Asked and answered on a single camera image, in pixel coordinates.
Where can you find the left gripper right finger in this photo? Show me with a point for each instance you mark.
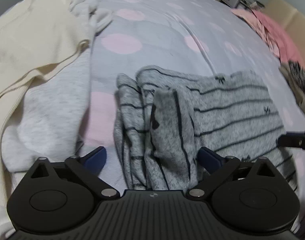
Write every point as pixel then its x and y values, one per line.
pixel 219 168

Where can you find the light grey sweatshirt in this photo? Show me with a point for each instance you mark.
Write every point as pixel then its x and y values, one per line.
pixel 46 122

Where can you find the dark floral folded garment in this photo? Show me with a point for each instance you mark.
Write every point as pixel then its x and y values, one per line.
pixel 294 74

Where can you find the grey striped bow shirt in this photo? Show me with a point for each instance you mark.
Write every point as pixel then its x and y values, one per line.
pixel 164 117

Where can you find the cream fabric garment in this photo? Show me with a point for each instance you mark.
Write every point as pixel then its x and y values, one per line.
pixel 38 38

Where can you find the grey pink-dotted bed sheet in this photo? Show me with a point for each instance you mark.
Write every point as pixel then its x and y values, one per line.
pixel 192 36

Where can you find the pink pillow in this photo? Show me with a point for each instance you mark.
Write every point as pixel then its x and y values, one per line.
pixel 276 38

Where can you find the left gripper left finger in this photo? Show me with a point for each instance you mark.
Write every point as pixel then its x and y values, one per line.
pixel 87 169

